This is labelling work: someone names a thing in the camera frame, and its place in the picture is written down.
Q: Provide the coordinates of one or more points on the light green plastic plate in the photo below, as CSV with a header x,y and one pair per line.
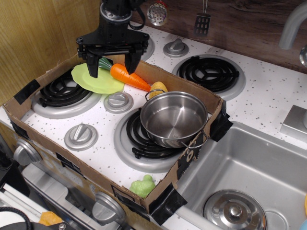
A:
x,y
103,84

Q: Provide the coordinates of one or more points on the silver knob centre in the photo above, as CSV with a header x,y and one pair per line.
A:
x,y
118,102

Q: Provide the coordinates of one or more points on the silver pot lid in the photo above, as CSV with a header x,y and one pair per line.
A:
x,y
234,210

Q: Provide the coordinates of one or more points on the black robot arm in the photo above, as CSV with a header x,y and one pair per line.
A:
x,y
119,12

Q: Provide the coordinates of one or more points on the silver oven knob right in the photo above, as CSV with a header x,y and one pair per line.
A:
x,y
106,210

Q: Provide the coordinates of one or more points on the yellow toy corn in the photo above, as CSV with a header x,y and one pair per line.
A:
x,y
157,88

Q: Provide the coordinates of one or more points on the silver hanging slotted spatula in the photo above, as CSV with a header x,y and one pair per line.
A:
x,y
202,22

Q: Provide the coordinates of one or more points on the orange toy carrot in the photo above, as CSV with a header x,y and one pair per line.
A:
x,y
120,73

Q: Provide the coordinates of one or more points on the black burner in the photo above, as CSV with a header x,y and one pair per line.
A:
x,y
63,91
212,73
143,146
144,46

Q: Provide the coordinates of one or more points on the silver knob front left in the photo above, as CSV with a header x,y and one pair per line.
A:
x,y
81,137

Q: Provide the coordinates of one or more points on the silver knob back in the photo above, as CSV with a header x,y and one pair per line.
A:
x,y
176,49

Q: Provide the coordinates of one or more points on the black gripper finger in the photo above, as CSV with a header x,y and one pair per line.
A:
x,y
92,64
131,62

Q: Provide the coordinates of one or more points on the brown cardboard fence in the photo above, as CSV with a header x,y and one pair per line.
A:
x,y
100,165

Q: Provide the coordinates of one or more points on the grey toy faucet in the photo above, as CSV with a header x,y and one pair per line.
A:
x,y
292,43

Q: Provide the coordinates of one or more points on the black front right burner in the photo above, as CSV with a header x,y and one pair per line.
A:
x,y
143,146

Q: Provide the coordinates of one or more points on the black back right burner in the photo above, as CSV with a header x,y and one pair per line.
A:
x,y
212,73

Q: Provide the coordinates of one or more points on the black back left burner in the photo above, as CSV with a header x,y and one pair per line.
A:
x,y
144,46

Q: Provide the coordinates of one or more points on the silver oven knob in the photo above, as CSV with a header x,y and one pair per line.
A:
x,y
25,154
106,210

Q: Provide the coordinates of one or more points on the grey sink basin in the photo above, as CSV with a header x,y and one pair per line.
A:
x,y
270,170

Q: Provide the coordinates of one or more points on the grey faucet base block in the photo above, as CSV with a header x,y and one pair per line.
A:
x,y
295,123

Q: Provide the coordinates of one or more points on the orange toy food piece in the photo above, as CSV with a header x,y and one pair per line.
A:
x,y
49,218

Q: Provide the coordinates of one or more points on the stainless steel pot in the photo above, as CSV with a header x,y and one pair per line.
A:
x,y
173,119

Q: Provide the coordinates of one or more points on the silver hanging strainer ladle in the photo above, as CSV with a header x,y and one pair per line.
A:
x,y
157,13

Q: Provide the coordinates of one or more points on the green toy vegetable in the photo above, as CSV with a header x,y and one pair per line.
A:
x,y
143,187

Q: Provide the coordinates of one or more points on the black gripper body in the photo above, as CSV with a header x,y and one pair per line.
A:
x,y
110,39

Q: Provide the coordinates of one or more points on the silver oven knob left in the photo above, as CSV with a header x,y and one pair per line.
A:
x,y
25,154

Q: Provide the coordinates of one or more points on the black front left burner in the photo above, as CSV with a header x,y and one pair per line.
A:
x,y
63,91

